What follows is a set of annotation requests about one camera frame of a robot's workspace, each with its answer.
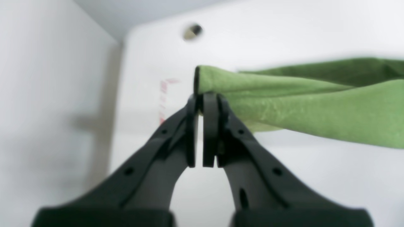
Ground green t-shirt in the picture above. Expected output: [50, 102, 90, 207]
[194, 58, 404, 148]

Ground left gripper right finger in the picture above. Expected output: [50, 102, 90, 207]
[202, 93, 374, 227]

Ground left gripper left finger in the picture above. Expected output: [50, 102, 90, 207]
[32, 95, 198, 227]

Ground right table cable grommet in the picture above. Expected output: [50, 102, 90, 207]
[182, 24, 203, 41]

